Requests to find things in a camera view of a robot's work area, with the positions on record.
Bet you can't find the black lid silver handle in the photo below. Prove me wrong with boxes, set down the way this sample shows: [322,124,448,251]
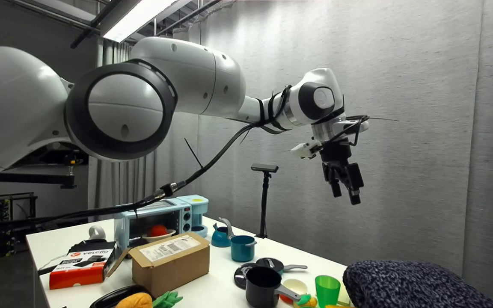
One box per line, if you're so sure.
[233,263,260,292]

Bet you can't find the green plastic cup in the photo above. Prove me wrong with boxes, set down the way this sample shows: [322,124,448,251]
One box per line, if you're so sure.
[313,275,342,308]

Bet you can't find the black pot with handle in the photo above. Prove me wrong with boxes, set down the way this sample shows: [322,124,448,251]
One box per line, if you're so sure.
[243,266,303,308]

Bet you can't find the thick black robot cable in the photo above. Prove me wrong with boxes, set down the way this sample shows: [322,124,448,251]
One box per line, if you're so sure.
[0,114,373,242]

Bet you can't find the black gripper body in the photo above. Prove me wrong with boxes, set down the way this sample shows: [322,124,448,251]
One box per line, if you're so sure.
[318,139,356,174]

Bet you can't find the teal pot with handles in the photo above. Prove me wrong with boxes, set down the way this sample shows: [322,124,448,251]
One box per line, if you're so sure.
[229,235,258,264]

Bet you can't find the brown cardboard box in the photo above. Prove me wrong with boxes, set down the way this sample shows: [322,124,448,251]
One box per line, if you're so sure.
[106,232,212,299]

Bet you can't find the light blue toaster oven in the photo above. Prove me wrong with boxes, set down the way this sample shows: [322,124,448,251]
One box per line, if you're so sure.
[113,194,211,251]

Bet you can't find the teal toy kettle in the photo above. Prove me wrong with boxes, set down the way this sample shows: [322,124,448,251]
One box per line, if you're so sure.
[209,218,236,249]

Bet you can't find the ceiling light panel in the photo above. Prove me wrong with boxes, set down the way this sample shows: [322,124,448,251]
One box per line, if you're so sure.
[101,0,183,45]

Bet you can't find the black plastic tray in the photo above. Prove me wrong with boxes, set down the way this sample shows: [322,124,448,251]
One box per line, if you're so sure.
[89,285,157,308]

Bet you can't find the black tripod stand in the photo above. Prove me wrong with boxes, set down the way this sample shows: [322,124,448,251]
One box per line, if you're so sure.
[250,163,281,240]

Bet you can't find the orange pineapple plushie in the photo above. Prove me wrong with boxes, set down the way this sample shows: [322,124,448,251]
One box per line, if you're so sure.
[115,290,185,308]

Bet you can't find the cream small bowl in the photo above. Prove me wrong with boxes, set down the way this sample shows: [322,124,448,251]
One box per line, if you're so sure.
[279,278,312,302]

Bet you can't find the yellow toy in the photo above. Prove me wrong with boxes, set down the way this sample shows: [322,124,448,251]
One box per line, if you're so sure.
[294,293,320,308]

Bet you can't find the dark blue knitted cloth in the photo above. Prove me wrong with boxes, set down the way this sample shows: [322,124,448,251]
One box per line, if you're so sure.
[341,259,493,308]

